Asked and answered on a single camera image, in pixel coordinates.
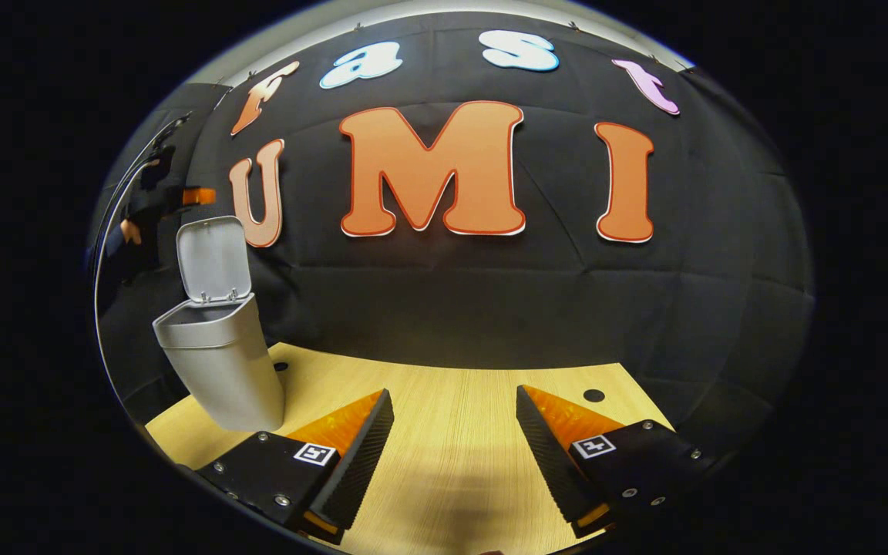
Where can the light wooden desktop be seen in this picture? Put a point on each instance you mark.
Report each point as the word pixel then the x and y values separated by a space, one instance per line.
pixel 452 432

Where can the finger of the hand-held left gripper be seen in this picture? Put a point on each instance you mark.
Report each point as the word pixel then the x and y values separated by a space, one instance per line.
pixel 199 196

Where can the black backdrop cloth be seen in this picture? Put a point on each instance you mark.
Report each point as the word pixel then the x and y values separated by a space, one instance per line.
pixel 490 293

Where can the grey desktop garbage bin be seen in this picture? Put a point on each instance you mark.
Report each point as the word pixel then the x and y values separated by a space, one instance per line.
pixel 228 370

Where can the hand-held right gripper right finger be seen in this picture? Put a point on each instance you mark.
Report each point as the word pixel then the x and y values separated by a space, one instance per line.
pixel 548 459

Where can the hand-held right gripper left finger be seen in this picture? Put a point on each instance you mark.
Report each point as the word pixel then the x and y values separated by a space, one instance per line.
pixel 359 470

